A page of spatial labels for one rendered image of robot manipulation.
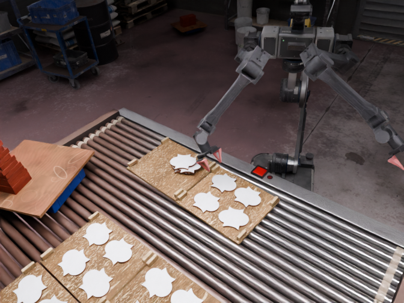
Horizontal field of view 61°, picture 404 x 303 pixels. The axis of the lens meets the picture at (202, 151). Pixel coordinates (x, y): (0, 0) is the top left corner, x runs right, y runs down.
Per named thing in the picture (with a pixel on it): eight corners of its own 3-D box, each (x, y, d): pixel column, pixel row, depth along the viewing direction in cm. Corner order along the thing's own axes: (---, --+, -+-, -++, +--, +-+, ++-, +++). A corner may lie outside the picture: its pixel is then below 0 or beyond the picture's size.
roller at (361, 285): (94, 136, 238) (91, 131, 234) (391, 299, 138) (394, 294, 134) (89, 140, 235) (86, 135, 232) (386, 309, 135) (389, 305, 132)
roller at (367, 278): (100, 132, 240) (97, 127, 237) (395, 289, 140) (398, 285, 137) (95, 136, 238) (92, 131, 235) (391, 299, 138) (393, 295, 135)
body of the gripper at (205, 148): (217, 148, 179) (211, 135, 178) (205, 157, 173) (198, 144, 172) (210, 149, 184) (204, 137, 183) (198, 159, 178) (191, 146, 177)
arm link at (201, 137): (215, 127, 179) (202, 118, 177) (219, 128, 168) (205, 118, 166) (203, 145, 179) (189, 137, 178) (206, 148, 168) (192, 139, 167)
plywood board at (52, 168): (25, 141, 213) (24, 139, 212) (95, 153, 200) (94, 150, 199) (-39, 199, 177) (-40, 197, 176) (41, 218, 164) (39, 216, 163)
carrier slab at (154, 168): (169, 140, 221) (168, 138, 220) (217, 166, 199) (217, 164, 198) (127, 169, 202) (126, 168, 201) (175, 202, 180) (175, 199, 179)
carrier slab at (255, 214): (219, 168, 198) (219, 165, 197) (279, 201, 176) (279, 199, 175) (176, 203, 179) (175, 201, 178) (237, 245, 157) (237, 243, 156)
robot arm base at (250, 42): (258, 56, 201) (259, 36, 193) (256, 62, 195) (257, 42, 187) (243, 55, 203) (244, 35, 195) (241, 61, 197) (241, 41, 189)
